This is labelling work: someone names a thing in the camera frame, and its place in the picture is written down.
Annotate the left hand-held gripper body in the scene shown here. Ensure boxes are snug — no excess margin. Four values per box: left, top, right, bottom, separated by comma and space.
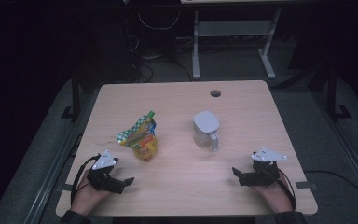
86, 149, 127, 192

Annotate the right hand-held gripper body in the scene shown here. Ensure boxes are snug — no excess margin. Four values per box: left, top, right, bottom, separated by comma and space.
241, 147, 288, 187

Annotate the yellow pouch with green cap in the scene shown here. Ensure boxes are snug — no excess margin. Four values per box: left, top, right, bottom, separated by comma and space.
116, 110, 159, 162

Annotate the person's left hand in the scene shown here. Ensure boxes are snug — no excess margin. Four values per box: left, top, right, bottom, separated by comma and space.
70, 169, 113, 217

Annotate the person's right hand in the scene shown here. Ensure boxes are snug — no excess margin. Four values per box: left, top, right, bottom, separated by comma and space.
251, 176, 294, 215

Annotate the black stand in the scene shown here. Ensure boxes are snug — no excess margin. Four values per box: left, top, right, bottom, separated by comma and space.
61, 70, 82, 121
325, 65, 352, 121

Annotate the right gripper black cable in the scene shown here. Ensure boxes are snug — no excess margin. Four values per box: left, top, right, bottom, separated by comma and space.
275, 167, 296, 210

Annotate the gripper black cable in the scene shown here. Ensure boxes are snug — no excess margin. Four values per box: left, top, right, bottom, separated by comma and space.
275, 167, 296, 210
70, 153, 102, 204

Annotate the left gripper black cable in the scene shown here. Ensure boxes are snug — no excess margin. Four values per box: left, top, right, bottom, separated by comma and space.
70, 153, 102, 204

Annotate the aluminium rail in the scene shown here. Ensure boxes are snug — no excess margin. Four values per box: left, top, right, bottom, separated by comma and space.
311, 90, 358, 206
27, 92, 90, 224

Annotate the black floor cable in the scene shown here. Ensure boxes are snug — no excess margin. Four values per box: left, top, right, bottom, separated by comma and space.
303, 169, 358, 204

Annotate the tangle of black cables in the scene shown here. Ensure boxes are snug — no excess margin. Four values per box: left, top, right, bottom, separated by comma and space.
127, 31, 194, 84

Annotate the hanging white cable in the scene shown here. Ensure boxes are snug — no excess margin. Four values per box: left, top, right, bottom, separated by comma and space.
137, 10, 181, 32

